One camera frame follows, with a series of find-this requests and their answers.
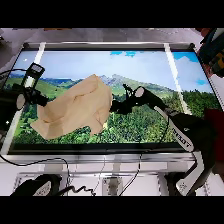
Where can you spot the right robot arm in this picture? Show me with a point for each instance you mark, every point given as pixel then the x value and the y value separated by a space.
pixel 186 128

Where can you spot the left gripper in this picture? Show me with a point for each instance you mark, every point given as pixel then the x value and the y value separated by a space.
pixel 38 97

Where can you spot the heap of clothes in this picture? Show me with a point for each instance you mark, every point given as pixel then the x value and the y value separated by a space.
pixel 213 50

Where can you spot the silver frame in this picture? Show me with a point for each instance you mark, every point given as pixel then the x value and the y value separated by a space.
pixel 110 158

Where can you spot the beige garment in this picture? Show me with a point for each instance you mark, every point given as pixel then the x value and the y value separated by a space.
pixel 78 106

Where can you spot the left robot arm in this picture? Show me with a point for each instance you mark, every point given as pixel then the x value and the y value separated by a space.
pixel 8 106

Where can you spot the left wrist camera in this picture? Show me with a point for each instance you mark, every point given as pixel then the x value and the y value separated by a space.
pixel 35 71

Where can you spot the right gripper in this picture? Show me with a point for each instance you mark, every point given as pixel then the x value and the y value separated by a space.
pixel 121 106

